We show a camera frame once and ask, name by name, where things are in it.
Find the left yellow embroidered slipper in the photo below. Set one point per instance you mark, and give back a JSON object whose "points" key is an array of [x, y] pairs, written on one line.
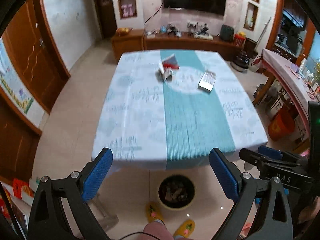
{"points": [[153, 212]]}

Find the white and teal tablecloth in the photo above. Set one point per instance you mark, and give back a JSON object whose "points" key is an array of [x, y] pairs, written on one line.
{"points": [[166, 125]]}

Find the side table with pink cloth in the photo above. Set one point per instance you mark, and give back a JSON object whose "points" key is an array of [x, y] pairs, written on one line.
{"points": [[278, 68]]}

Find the red white wrapper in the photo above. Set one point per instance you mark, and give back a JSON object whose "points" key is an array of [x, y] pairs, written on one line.
{"points": [[168, 66]]}

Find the black round speaker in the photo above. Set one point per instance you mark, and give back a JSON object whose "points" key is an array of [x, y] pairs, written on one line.
{"points": [[227, 33]]}

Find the right yellow embroidered slipper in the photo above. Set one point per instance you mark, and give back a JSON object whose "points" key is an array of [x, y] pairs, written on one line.
{"points": [[185, 230]]}

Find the round yellow-rimmed trash bin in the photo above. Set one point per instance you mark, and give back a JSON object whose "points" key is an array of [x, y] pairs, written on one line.
{"points": [[176, 192]]}

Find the brown wooden door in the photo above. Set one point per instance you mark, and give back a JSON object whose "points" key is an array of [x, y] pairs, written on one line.
{"points": [[34, 54]]}

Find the wooden tv cabinet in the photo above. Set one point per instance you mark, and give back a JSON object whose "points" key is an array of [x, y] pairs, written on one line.
{"points": [[137, 40]]}

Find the silver cardboard box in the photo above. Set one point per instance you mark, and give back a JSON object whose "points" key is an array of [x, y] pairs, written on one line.
{"points": [[207, 81]]}

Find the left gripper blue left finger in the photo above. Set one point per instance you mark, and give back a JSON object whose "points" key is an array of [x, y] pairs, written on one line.
{"points": [[47, 217]]}

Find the orange red plastic bucket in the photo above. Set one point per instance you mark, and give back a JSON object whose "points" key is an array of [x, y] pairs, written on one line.
{"points": [[282, 125]]}

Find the yellow embroidered slipper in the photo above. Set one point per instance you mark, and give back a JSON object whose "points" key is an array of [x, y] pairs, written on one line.
{"points": [[185, 230], [153, 212]]}

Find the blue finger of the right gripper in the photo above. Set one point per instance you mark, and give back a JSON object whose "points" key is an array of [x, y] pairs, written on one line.
{"points": [[269, 152]]}

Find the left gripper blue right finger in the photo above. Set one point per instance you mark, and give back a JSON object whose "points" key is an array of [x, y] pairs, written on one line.
{"points": [[273, 218]]}

